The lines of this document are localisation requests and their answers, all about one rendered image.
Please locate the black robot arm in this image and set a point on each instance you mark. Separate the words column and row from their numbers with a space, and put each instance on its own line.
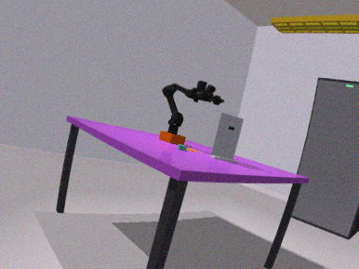
column 194, row 93

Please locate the small cyan block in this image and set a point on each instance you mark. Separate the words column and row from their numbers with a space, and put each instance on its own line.
column 182, row 147

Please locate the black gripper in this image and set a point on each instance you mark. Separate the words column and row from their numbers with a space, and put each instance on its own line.
column 207, row 96

